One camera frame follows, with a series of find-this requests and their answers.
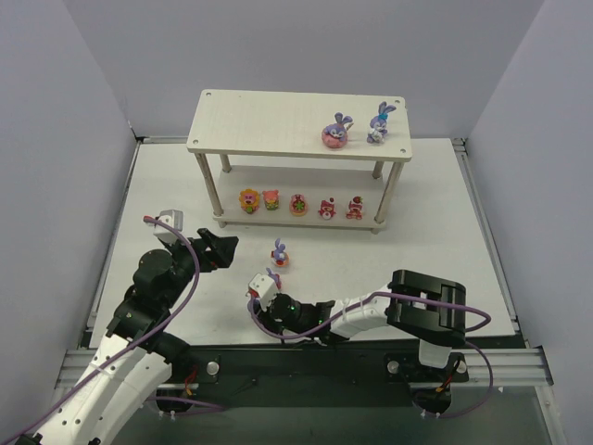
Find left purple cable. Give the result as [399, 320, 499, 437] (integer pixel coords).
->
[0, 216, 228, 445]

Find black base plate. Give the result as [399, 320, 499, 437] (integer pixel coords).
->
[82, 340, 483, 409]

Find aluminium frame rail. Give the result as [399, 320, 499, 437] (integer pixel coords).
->
[55, 349, 553, 389]

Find pink bear clover toy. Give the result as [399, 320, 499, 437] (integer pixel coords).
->
[289, 194, 309, 217]

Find orange lion toy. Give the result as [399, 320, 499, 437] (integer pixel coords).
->
[238, 188, 259, 214]

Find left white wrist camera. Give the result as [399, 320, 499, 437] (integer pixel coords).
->
[143, 210, 184, 245]

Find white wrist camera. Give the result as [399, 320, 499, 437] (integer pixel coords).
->
[246, 273, 281, 310]
[143, 210, 184, 245]

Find red white strawberry toy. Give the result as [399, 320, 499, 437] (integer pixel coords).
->
[346, 196, 363, 221]

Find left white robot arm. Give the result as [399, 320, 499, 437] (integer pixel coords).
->
[9, 218, 239, 444]

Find pink bear burger toy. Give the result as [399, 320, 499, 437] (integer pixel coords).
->
[261, 189, 280, 211]

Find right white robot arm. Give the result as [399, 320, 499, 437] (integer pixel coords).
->
[246, 270, 466, 369]

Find wooden two-tier shelf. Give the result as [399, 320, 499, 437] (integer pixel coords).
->
[186, 90, 412, 233]

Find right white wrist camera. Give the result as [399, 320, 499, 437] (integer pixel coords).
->
[246, 273, 281, 310]

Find purple bunny pink cake toy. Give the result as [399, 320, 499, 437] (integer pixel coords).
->
[321, 112, 353, 149]

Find red white bear toy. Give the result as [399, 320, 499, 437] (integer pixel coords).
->
[318, 197, 336, 221]

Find purple bunny blue ears toy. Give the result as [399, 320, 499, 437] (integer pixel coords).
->
[367, 101, 397, 145]

